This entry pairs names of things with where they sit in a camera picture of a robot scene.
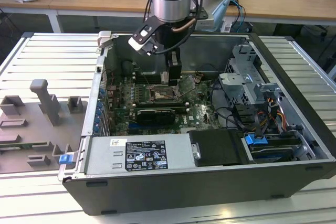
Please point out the blue plastic clip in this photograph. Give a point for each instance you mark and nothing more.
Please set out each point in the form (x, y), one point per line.
(65, 159)

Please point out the gray parts rack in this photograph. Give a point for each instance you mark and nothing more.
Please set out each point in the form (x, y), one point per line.
(31, 129)

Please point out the silver power supply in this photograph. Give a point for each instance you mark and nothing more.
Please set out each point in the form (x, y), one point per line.
(105, 155)

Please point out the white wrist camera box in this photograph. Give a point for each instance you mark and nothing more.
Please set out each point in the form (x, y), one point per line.
(139, 43)

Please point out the black plastic shroud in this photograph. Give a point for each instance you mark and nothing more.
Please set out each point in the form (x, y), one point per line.
(218, 148)

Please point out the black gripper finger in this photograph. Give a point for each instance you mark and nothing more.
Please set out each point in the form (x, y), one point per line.
(175, 69)

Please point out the black RAM slot bank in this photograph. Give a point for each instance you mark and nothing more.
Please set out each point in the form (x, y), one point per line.
(147, 77)
(162, 104)

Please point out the silver drive cage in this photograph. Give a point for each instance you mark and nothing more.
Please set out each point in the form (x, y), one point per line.
(241, 82)

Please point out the green motherboard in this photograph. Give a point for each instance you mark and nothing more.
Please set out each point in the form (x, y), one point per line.
(199, 113)

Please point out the hard disk in blue carrier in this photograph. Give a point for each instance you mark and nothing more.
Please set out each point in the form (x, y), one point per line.
(273, 149)

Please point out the CPU socket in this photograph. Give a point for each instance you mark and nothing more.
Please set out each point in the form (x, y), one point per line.
(164, 94)

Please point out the metal locking lever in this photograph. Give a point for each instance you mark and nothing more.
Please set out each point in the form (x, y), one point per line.
(144, 77)

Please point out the gray case latch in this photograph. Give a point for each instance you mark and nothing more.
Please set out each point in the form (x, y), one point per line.
(104, 39)

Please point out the black graphics card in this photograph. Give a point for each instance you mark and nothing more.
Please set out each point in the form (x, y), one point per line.
(156, 116)

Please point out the black open PC case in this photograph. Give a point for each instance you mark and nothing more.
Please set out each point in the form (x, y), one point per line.
(183, 190)

